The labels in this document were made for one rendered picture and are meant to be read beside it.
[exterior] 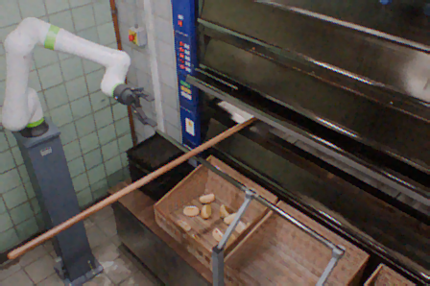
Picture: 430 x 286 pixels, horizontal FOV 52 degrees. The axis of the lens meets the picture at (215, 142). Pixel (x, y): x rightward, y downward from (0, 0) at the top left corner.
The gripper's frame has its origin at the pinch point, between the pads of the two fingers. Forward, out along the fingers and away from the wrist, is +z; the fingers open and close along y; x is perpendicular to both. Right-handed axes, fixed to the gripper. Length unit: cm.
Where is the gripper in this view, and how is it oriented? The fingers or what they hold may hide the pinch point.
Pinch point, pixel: (152, 111)
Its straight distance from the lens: 206.0
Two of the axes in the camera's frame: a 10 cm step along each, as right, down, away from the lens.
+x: -7.3, 4.1, -5.4
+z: 6.8, 4.2, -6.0
